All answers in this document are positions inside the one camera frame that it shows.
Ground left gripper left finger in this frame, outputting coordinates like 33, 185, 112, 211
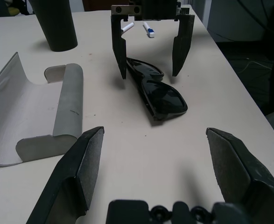
26, 126, 105, 224

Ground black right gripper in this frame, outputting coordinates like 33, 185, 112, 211
111, 0, 195, 80

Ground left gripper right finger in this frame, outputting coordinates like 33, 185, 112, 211
205, 127, 274, 224

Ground white marker blue cap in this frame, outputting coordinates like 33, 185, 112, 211
142, 21, 156, 38

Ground white marker black cap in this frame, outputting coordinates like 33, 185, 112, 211
120, 22, 135, 33

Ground black sunglasses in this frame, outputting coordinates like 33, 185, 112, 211
126, 57, 188, 121

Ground grey glasses case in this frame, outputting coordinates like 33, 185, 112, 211
0, 51, 84, 167

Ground black plastic cup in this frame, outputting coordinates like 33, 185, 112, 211
30, 0, 78, 52

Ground wooden stool yellow seat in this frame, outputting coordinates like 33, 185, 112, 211
7, 6, 21, 16

